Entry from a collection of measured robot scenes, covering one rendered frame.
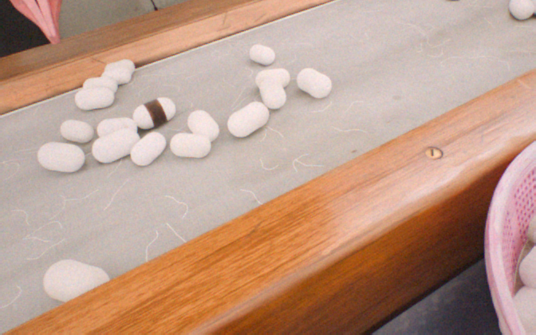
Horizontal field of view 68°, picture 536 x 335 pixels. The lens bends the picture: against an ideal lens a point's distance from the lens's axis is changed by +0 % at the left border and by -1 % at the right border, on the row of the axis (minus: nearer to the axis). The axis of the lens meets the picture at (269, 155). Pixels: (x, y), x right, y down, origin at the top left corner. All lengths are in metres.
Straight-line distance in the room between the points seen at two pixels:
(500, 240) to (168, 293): 0.15
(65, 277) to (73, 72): 0.30
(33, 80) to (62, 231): 0.24
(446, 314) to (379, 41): 0.28
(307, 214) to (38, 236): 0.18
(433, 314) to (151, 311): 0.17
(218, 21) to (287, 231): 0.36
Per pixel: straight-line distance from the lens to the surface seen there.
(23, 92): 0.50
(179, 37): 0.51
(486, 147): 0.26
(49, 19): 0.43
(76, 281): 0.23
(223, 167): 0.29
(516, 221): 0.25
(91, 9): 2.39
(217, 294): 0.19
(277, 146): 0.30
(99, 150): 0.33
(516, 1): 0.50
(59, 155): 0.34
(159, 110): 0.35
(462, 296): 0.30
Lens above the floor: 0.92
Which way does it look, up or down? 37 degrees down
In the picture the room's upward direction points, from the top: 11 degrees counter-clockwise
